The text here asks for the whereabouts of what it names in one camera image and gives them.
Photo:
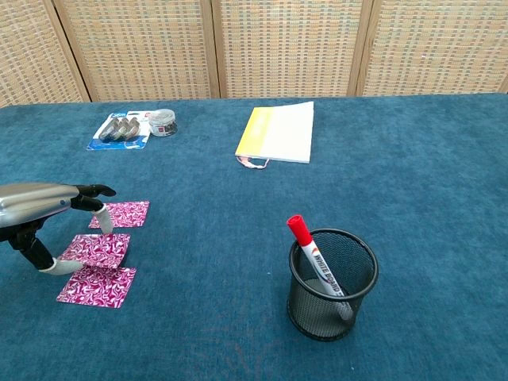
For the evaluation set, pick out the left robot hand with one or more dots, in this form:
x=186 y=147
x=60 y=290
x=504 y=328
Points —
x=35 y=200

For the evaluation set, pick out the blue binder clip blister pack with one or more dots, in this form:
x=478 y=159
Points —
x=119 y=143

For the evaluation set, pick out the clear round clip tub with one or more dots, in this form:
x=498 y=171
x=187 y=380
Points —
x=162 y=127

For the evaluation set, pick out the woven rattan folding screen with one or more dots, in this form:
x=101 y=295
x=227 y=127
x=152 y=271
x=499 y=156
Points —
x=139 y=47

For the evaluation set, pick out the blue carpet table cover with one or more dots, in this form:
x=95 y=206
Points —
x=238 y=238

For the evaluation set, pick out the yellow and white notebook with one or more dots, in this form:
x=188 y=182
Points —
x=282 y=135

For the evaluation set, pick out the red-capped whiteboard marker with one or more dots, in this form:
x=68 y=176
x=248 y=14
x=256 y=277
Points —
x=303 y=234

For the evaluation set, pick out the black mesh pen holder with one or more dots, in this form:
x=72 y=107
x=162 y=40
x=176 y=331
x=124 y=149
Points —
x=317 y=317

